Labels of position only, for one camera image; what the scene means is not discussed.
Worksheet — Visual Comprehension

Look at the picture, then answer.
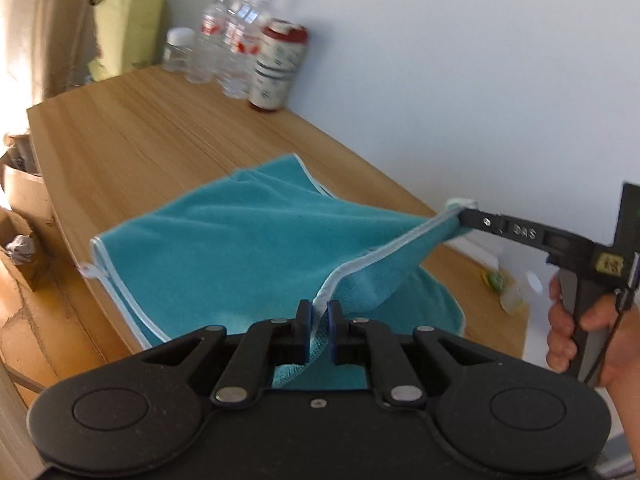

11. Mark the teal towel white trim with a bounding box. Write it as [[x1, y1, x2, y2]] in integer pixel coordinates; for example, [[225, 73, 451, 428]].
[[80, 155, 465, 390]]

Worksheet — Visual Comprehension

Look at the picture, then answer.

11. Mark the person right hand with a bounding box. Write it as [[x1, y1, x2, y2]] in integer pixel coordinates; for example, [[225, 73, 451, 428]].
[[547, 278, 640, 396]]

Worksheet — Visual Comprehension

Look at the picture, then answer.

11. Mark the folded white tissue paper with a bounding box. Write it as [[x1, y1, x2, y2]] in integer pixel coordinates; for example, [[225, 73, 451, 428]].
[[445, 237, 499, 269]]

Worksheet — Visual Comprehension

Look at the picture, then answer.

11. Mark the white pill bottle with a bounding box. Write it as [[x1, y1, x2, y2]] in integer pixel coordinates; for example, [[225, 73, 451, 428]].
[[499, 271, 544, 314]]

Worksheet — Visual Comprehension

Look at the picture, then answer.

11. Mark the green yellow round tin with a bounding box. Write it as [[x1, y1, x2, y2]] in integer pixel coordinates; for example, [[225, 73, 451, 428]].
[[480, 270, 506, 295]]

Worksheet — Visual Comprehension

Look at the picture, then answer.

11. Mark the water bottle left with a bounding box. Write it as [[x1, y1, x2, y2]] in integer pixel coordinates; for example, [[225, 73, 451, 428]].
[[186, 0, 229, 84]]

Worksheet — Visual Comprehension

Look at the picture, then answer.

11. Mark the water bottle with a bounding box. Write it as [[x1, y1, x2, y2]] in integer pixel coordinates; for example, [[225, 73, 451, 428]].
[[186, 0, 229, 84], [219, 0, 250, 64], [218, 0, 270, 99]]

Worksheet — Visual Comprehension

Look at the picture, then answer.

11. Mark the cardboard box on floor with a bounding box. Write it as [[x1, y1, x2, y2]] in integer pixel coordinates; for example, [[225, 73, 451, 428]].
[[0, 131, 66, 294]]

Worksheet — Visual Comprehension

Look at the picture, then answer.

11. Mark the red lid travel tumbler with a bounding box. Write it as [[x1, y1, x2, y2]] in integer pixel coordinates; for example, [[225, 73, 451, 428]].
[[247, 18, 309, 113]]

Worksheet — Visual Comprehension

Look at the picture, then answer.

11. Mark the white lid glass jar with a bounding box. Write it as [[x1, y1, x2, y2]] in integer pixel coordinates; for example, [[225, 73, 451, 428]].
[[162, 27, 195, 73]]

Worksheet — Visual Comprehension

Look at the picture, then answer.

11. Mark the water bottle right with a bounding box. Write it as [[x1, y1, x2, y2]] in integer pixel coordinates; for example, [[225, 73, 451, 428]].
[[218, 0, 270, 99]]

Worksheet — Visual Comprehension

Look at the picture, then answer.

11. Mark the water bottle middle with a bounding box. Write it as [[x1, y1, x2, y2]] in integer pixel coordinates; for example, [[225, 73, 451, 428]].
[[219, 0, 250, 64]]

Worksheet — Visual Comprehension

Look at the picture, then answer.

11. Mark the yellow paper shopping bag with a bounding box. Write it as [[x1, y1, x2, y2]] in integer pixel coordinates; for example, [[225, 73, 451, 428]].
[[87, 0, 165, 81]]

